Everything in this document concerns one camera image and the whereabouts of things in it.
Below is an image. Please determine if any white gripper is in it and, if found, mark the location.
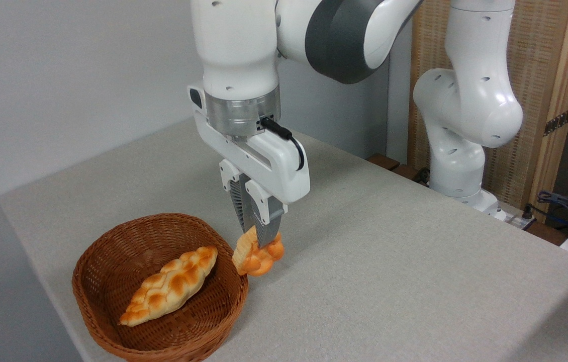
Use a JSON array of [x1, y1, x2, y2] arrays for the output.
[[187, 82, 311, 248]]

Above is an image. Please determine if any small round bread roll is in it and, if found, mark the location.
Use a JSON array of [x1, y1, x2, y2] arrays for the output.
[[232, 226, 285, 277]]

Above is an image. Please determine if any long braided bread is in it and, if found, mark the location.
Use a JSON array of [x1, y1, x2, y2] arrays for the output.
[[119, 246, 218, 327]]

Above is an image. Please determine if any brown wicker basket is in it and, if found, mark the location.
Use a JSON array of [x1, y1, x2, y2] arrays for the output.
[[72, 213, 249, 362]]

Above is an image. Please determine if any brown wooden screen foot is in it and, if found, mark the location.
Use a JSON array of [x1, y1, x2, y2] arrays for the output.
[[392, 163, 424, 183], [367, 153, 401, 171]]

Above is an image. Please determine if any dark metal screen hinge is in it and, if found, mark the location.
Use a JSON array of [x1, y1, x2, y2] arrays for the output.
[[544, 107, 568, 137]]

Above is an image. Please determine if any wooden woven folding screen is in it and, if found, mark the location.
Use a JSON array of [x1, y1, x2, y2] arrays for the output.
[[407, 0, 568, 224]]

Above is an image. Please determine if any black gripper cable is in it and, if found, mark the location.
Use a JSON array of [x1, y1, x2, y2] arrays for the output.
[[261, 117, 306, 171]]

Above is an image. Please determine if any black cable bundle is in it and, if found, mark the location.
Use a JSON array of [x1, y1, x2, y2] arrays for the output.
[[522, 190, 568, 238]]

